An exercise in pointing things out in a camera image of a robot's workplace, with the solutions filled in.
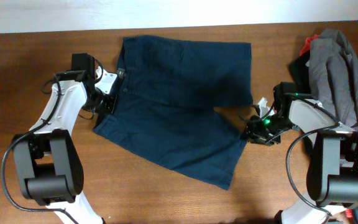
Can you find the navy blue shorts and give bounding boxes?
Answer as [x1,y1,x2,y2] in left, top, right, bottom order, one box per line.
[94,35,253,190]

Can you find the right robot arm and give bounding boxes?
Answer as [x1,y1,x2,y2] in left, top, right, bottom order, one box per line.
[241,82,358,223]

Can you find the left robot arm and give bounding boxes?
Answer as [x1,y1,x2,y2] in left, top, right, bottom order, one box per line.
[1,53,126,223]

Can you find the black garment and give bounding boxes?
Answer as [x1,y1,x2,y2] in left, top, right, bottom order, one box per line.
[288,51,311,93]

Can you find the grey garment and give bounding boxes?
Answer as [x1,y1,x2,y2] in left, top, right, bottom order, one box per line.
[308,29,358,131]

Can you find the red garment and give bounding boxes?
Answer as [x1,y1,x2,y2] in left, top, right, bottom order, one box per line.
[300,34,319,56]

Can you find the right camera cable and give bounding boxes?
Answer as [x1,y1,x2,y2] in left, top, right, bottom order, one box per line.
[237,93,341,217]

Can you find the camera cable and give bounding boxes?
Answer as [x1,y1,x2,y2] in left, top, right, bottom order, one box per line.
[1,57,105,224]
[237,93,341,217]

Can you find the left camera cable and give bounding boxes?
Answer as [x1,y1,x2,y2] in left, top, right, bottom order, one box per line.
[1,57,105,224]

